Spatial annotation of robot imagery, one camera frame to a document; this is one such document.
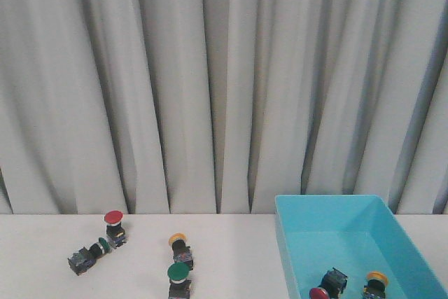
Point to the red push button front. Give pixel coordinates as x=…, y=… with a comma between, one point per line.
x=332, y=285

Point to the red push button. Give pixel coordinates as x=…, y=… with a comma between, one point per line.
x=332, y=285
x=114, y=231

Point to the yellow push button front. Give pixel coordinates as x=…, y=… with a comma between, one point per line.
x=376, y=285

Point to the yellow push button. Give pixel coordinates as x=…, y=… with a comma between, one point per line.
x=376, y=285
x=181, y=251

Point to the light blue plastic box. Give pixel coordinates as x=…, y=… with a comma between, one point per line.
x=355, y=234

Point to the white pleated curtain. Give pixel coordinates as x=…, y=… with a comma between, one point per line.
x=218, y=106

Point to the yellow push button back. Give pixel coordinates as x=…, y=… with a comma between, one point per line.
x=181, y=251

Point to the red push button back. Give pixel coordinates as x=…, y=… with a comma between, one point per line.
x=114, y=231

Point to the green push button front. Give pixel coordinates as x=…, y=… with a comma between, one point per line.
x=179, y=283

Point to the green push button lying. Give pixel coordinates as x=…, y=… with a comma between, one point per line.
x=83, y=259

